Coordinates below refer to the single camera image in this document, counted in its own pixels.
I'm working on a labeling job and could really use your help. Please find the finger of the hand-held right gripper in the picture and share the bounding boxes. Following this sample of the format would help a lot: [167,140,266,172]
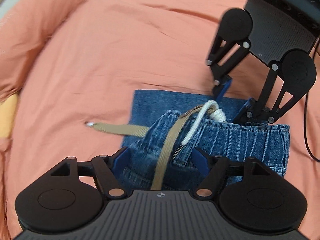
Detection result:
[206,36,251,99]
[232,62,308,125]

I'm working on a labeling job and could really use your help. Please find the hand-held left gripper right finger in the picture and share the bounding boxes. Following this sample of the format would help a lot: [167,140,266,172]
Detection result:
[192,147,273,199]

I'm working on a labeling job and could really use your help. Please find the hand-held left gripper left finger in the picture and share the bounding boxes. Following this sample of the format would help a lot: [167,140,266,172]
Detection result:
[49,147,129,199]

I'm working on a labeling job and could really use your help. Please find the blue denim pants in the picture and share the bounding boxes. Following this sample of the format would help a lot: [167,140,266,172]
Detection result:
[121,89,291,192]

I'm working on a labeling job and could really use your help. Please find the tan fabric belt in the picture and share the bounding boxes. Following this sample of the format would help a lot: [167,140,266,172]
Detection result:
[85,105,219,191]

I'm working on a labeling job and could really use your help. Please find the white drawstring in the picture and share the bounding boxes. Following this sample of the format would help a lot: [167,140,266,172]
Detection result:
[182,100,227,146]

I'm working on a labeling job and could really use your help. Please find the orange bed sheet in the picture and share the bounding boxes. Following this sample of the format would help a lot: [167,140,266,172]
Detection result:
[0,0,320,240]

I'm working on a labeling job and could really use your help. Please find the yellow cushion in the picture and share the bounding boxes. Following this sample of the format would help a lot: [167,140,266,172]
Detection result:
[0,94,18,138]

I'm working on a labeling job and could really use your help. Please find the orange pillow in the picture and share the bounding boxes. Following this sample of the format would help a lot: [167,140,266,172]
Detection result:
[0,0,93,98]

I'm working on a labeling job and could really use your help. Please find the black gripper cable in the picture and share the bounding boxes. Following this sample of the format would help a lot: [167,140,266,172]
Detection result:
[303,39,320,162]

